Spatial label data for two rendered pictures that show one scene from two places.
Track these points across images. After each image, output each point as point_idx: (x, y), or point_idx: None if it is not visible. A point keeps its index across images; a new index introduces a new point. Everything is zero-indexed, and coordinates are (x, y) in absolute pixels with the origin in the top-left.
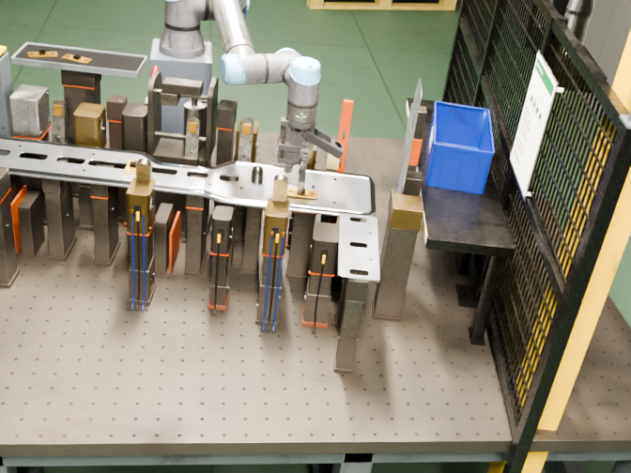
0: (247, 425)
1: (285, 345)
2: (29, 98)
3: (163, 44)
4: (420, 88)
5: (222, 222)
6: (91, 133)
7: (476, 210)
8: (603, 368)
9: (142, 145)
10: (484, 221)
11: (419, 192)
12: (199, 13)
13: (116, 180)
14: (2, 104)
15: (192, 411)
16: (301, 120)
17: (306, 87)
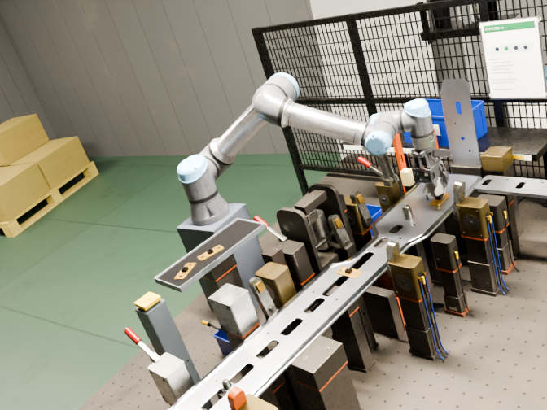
0: None
1: (528, 286)
2: (238, 294)
3: (205, 217)
4: (457, 80)
5: (453, 242)
6: (290, 284)
7: (507, 135)
8: None
9: (311, 268)
10: (523, 134)
11: None
12: (215, 176)
13: (365, 283)
14: (179, 339)
15: None
16: (434, 142)
17: (430, 116)
